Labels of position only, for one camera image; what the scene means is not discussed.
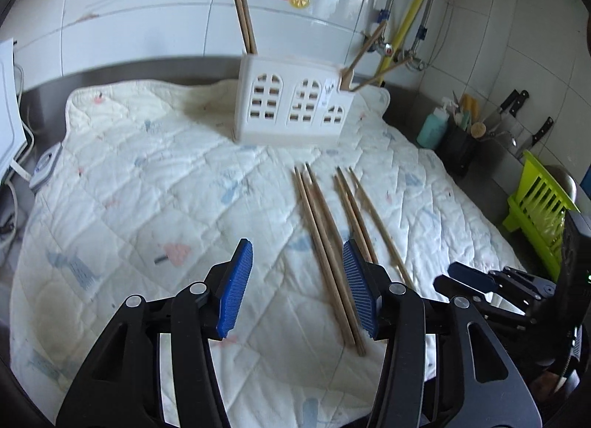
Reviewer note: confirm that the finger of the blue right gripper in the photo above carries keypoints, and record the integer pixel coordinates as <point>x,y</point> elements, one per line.
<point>476,279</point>

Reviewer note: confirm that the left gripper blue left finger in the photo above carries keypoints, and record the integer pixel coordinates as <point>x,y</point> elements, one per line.
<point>232,288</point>

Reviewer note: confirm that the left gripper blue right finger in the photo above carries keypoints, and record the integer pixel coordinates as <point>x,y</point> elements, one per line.
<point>366,295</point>

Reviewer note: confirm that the wooden chopstick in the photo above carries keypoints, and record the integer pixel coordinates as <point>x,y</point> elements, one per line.
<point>244,28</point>
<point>347,73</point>
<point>398,261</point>
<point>359,228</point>
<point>382,73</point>
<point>340,312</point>
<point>336,234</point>
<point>249,27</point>
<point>335,260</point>

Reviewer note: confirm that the green dish rack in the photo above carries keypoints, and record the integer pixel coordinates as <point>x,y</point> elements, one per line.
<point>538,208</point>

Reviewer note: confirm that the white quilted mat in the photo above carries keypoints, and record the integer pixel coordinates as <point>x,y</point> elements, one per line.
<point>150,191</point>

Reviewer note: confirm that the black utensil cup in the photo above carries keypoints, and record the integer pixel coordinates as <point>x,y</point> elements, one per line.
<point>457,151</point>

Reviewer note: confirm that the teal soap bottle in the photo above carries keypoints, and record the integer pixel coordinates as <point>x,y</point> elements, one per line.
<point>434,128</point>

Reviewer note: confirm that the white utensil holder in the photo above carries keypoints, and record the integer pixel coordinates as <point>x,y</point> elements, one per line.
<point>289,102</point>

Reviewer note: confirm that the steel water valve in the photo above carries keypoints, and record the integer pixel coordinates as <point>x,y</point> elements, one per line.
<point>391,53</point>

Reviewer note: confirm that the black handled knife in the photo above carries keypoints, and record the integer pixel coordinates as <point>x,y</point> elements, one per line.
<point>513,104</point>
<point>536,137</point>

